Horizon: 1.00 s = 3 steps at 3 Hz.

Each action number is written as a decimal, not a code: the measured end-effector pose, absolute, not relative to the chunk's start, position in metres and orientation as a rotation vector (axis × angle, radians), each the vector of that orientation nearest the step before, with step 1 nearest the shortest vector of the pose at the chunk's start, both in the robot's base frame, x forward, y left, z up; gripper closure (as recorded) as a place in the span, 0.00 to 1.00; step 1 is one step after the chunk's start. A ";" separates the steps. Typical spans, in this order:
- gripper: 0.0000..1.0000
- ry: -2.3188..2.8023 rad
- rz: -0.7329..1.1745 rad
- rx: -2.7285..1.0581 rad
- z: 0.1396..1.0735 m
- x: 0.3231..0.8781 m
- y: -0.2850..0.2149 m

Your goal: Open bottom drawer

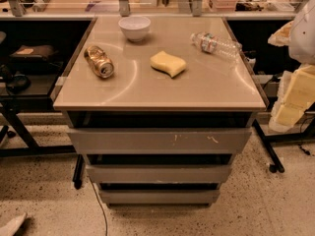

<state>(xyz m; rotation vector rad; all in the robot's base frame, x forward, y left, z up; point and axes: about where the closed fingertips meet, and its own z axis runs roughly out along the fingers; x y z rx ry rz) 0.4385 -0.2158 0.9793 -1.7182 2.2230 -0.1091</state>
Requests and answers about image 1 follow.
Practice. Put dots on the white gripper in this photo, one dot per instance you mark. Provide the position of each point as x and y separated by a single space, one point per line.
303 38

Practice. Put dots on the grey bottom drawer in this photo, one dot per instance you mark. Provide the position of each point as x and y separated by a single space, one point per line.
159 197

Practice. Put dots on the grey drawer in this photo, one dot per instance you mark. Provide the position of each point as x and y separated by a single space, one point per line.
159 141
158 174
159 197

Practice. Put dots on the grey drawer cabinet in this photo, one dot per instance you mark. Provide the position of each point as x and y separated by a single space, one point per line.
210 93

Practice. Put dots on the grey top drawer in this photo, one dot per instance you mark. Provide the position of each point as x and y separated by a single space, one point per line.
159 141

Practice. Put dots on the grey middle drawer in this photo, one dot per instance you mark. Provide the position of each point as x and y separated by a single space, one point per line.
158 174

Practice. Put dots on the black table leg right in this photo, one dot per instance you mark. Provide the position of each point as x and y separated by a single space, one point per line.
276 166

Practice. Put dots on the black table leg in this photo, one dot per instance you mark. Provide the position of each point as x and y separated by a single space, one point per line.
77 176
276 166

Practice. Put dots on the clear plastic water bottle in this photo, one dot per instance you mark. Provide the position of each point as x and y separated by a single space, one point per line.
212 44

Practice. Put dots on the yellow sponge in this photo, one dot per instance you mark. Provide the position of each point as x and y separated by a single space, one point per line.
167 63

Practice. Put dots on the white ceramic bowl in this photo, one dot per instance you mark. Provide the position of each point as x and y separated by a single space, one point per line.
135 28

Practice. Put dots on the crushed gold soda can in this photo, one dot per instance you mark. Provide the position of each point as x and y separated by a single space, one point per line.
98 61

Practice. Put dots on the black table leg left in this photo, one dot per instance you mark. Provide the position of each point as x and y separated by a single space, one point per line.
77 176

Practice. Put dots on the black bag on shelf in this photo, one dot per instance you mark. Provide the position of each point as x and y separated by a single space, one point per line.
39 54

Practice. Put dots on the black headphones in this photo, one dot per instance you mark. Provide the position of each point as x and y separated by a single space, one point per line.
18 83

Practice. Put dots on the white shoe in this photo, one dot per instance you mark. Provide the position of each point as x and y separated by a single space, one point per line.
11 227

